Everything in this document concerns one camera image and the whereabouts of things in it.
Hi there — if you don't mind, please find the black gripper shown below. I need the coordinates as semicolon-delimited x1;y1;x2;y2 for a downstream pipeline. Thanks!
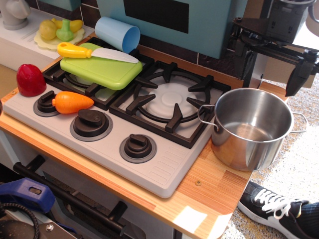
232;17;319;97

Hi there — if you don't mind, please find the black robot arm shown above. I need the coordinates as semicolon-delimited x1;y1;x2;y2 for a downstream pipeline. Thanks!
231;0;319;97

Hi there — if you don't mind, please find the stainless steel pot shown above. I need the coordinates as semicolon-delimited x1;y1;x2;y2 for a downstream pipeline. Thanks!
197;88;309;171

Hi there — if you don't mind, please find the grey toy stove top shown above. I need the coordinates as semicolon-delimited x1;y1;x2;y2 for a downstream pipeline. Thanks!
2;37;232;199

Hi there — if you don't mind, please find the black right stove knob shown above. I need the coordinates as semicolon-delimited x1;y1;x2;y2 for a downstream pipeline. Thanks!
119;134;157;164

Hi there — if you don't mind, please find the black stove knob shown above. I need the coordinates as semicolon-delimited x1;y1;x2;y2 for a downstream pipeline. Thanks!
33;90;59;117
70;110;113;142
119;134;157;164

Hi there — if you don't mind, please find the black middle stove knob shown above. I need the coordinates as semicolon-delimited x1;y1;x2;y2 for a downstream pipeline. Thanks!
70;110;113;142

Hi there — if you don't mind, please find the black left stove knob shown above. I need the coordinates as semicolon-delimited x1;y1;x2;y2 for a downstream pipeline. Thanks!
33;90;59;117

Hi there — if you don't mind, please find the black right burner grate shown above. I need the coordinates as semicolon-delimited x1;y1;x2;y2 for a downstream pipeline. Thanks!
110;61;231;148

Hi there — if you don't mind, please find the black burner grate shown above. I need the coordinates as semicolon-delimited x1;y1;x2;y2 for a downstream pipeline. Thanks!
43;49;155;110
110;61;231;148

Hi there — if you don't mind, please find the black and white sneaker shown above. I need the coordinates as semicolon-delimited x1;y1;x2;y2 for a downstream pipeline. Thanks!
238;181;319;239

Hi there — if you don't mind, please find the light blue plastic cup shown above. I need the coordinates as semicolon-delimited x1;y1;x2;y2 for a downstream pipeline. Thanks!
95;16;141;53

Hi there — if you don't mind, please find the green plastic cutting board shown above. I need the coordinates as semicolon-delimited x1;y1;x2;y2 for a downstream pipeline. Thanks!
60;57;143;90

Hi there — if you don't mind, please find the black left burner grate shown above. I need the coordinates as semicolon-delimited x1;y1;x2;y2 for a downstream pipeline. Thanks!
43;49;155;110

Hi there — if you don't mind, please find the yellow toy banana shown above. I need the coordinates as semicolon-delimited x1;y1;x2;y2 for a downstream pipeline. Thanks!
51;18;83;33

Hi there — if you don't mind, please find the orange toy carrot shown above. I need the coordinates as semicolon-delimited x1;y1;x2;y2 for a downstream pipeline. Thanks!
52;91;94;114

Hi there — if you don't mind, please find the green toy broccoli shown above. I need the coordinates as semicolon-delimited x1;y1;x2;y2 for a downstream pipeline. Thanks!
56;19;74;42

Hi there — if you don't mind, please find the pale yellow toy plate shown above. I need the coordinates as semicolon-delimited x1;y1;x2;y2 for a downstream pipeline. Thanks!
33;28;85;51

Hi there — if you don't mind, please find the yellow toy potato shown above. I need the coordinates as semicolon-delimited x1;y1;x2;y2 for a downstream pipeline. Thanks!
39;19;57;40

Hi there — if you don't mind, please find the red toy pepper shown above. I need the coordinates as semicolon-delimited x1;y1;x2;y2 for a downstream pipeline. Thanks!
16;64;47;97

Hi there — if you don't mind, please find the white toy sink counter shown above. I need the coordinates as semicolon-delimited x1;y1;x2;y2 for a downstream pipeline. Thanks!
0;7;95;72

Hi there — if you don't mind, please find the grey toy faucet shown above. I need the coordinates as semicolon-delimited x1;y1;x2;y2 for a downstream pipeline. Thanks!
0;0;31;30

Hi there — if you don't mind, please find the blue clamp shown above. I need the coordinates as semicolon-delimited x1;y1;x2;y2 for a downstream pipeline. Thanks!
0;178;55;214

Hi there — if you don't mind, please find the yellow handled toy knife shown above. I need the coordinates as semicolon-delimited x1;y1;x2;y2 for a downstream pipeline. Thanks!
57;42;139;64

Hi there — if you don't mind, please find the black braided cable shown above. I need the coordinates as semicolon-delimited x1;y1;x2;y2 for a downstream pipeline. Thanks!
0;202;40;239

